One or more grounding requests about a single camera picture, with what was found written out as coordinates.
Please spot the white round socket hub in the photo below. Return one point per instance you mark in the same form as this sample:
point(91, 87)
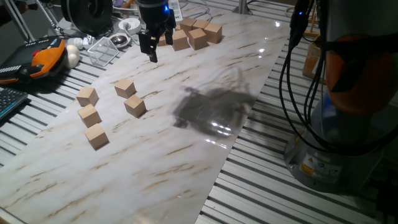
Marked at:
point(132, 25)

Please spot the small wooden rack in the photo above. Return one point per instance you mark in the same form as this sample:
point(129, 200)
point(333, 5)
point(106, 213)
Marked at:
point(311, 33)

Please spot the aluminium profile post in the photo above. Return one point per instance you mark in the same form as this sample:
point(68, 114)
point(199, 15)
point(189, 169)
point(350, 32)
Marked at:
point(242, 6)

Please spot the round metal bowl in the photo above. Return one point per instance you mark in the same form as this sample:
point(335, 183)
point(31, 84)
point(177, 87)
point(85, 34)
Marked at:
point(119, 40)

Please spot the white egg-shaped object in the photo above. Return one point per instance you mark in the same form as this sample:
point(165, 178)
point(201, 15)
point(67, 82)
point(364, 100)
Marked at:
point(73, 56)

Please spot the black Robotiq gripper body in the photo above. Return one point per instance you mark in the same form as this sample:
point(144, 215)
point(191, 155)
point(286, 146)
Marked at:
point(152, 15)

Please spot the white power strip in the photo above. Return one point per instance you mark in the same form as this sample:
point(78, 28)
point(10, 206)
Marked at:
point(178, 12)

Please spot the white marble pattern sheet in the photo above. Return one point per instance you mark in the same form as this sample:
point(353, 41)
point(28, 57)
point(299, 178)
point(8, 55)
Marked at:
point(155, 161)

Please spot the thick grey metal strut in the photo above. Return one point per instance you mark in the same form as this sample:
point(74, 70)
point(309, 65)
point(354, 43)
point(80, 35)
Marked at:
point(18, 20)

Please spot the medium light wooden cube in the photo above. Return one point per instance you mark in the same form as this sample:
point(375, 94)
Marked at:
point(89, 115)
point(87, 97)
point(96, 137)
point(135, 106)
point(125, 88)

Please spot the clear plastic box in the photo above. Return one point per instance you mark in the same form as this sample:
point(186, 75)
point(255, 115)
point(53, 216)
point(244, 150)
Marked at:
point(102, 51)

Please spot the thin grey metal strut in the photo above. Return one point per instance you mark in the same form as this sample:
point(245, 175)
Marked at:
point(47, 15)

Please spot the orange black teach pendant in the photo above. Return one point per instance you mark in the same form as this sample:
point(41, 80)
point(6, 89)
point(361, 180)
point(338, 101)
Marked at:
point(46, 59)

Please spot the black computer keyboard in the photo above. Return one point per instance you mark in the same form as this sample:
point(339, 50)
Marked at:
point(11, 101)

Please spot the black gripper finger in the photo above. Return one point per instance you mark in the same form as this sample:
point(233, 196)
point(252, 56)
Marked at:
point(169, 34)
point(146, 42)

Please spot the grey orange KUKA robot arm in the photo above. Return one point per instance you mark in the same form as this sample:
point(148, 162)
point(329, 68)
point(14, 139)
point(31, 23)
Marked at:
point(357, 77)

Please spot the large light wooden cube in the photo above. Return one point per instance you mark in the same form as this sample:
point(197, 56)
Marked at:
point(188, 23)
point(180, 41)
point(201, 24)
point(213, 33)
point(197, 39)

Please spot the person's bare hand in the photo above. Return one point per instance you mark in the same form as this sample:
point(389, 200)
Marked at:
point(21, 7)

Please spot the brown cardboard box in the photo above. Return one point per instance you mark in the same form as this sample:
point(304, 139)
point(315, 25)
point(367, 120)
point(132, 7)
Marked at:
point(311, 62)

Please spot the white plug adapter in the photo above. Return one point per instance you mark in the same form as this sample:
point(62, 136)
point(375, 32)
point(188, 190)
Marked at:
point(77, 42)

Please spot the black round fan housing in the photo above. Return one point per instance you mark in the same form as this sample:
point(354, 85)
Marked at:
point(87, 15)

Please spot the small light wooden cube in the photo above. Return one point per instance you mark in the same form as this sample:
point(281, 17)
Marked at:
point(161, 41)

